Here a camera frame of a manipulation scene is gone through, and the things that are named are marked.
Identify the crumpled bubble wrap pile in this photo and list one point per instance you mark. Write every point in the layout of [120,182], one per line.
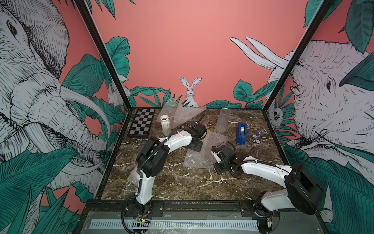
[178,114]

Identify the white slotted cable duct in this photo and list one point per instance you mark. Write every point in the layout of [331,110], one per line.
[250,225]

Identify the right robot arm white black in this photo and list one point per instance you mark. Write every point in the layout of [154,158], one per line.
[300,190]

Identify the left black frame post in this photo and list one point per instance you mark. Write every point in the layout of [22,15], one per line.
[86,16]

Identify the right black frame post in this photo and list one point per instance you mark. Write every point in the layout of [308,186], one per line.
[313,26]

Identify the bubble wrap roll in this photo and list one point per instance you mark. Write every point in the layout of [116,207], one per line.
[222,122]

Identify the black frame post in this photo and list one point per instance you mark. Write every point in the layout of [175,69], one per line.
[313,26]
[86,16]

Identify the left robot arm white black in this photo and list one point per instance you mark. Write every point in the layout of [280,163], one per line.
[152,157]

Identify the black white chessboard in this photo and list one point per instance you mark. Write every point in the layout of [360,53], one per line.
[141,125]

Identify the small white ribbed vase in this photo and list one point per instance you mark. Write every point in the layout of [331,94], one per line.
[166,126]

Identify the black front mounting rail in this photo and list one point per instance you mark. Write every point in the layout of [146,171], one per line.
[159,208]

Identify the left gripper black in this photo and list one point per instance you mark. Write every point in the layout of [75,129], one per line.
[198,147]

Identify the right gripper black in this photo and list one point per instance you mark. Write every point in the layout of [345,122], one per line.
[217,169]

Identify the blue tape dispenser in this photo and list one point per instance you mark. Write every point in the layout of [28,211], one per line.
[241,134]

